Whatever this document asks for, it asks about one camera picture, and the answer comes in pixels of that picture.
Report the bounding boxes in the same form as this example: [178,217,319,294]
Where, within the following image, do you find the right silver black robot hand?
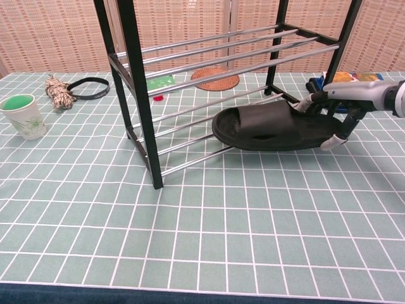
[296,80,393,150]

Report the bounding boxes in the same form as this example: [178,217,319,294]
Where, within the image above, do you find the black slipper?
[211,100,346,152]

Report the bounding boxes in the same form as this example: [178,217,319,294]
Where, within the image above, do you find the light green grid tablecloth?
[0,71,405,304]

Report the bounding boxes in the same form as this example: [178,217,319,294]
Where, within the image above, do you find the black chrome shoe rack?
[93,0,363,190]

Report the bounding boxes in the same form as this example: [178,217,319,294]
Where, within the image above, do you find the orange blue printed box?
[319,71,385,92]

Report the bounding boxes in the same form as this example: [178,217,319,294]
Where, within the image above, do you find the round woven brown coaster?
[190,66,240,91]

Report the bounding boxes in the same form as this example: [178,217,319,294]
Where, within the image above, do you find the bamboo folding screen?
[0,0,405,80]

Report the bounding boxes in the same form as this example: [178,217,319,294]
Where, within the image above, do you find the green snack packet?
[146,75,180,94]

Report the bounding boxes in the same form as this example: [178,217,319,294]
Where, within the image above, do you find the black elastic band loop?
[66,77,110,101]

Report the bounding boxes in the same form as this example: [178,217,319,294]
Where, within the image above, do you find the white cup with green ball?
[0,94,48,141]

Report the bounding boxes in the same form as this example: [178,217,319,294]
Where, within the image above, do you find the beige twisted rope bundle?
[44,74,78,113]

